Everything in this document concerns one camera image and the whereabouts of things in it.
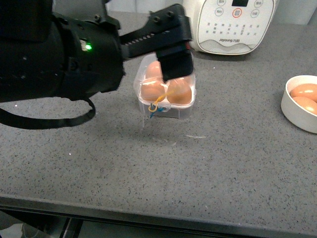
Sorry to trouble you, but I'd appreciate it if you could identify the white round bowl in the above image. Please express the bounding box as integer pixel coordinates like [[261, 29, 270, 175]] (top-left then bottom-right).
[[281, 75, 317, 134]]

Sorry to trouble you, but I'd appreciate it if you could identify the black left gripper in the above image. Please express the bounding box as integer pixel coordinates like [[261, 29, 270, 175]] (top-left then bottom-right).
[[0, 0, 124, 102]]

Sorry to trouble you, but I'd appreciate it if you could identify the black cable loop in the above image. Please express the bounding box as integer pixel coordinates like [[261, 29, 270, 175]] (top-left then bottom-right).
[[0, 97, 97, 130]]

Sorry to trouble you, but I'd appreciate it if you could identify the clear plastic egg box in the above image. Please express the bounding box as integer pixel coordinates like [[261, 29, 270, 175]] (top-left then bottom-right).
[[133, 54, 196, 119]]

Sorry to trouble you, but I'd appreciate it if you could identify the grey curtain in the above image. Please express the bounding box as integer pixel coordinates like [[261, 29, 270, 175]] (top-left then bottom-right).
[[106, 0, 317, 25]]

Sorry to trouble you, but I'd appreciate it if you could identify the black table leg frame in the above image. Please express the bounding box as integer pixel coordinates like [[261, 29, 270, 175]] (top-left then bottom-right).
[[0, 210, 84, 238]]

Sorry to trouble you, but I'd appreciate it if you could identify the blue rubber band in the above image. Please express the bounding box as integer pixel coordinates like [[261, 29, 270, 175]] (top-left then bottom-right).
[[150, 107, 166, 118]]

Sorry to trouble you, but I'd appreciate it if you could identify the white Joyoung blender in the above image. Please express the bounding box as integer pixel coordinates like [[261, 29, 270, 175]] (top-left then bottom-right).
[[183, 0, 276, 56]]

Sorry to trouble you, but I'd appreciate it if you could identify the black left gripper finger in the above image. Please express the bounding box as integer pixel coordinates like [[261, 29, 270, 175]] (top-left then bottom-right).
[[120, 3, 194, 82]]

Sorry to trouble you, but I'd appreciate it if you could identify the yellow rubber band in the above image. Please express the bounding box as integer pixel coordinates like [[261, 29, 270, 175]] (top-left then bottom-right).
[[148, 90, 174, 112]]

